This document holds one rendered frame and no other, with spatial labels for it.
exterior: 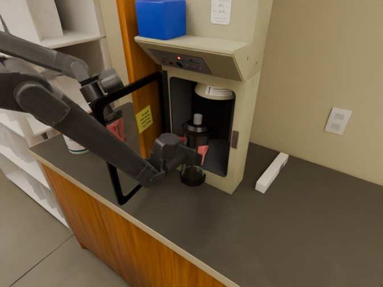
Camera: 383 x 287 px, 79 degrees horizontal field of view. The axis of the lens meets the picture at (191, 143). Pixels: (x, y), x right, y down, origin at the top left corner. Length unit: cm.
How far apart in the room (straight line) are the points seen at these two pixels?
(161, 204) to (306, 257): 52
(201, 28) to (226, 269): 71
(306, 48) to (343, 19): 14
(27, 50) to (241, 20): 59
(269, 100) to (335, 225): 59
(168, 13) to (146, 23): 7
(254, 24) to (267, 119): 64
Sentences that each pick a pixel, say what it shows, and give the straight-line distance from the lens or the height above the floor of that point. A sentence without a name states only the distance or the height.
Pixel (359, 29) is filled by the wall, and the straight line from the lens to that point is 107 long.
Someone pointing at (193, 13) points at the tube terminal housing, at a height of 157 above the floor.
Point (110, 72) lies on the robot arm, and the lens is 80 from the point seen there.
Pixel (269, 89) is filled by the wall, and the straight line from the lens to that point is 117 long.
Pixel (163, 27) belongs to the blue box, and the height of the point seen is 154.
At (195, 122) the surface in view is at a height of 125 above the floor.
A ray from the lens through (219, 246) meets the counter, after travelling 82.
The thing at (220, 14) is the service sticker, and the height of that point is 157.
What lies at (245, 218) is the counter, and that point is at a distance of 90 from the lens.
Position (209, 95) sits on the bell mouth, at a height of 133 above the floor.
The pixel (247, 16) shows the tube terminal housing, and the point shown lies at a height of 157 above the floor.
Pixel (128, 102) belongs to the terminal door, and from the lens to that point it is 74.
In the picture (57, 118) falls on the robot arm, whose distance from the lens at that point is 40.
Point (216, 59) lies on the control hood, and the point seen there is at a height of 148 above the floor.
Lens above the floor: 164
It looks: 35 degrees down
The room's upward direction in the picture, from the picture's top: straight up
